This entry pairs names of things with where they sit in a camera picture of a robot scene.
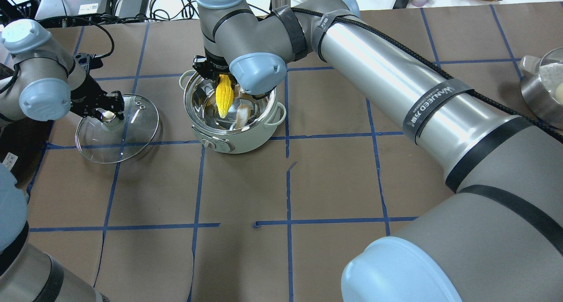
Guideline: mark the white steamed bun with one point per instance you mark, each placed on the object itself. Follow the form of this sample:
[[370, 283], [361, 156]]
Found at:
[[558, 93]]

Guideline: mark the black power adapter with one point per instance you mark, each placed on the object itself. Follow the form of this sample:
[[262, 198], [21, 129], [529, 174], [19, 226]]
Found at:
[[131, 10]]

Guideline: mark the yellow corn cob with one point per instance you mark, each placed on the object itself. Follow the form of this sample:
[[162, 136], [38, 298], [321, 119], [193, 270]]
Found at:
[[224, 95]]

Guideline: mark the dark brown rice cooker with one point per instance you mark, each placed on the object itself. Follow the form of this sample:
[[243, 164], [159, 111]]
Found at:
[[26, 139]]

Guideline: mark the steel steamer pot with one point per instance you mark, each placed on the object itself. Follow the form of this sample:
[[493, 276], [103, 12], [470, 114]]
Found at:
[[540, 77]]

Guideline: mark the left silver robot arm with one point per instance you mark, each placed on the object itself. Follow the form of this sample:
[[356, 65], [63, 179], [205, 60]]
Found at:
[[47, 83]]

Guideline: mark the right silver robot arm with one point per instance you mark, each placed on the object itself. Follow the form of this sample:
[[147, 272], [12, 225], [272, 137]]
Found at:
[[498, 238]]

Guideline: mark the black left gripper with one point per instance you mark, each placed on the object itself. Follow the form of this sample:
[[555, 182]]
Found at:
[[86, 93]]

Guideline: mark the glass pot lid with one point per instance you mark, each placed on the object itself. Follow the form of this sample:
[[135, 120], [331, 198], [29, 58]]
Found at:
[[119, 137]]

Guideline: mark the pale green electric pot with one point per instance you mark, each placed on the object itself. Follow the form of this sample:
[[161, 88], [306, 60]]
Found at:
[[248, 124]]

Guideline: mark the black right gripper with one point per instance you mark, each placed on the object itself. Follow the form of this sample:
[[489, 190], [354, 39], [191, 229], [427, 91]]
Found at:
[[213, 70]]

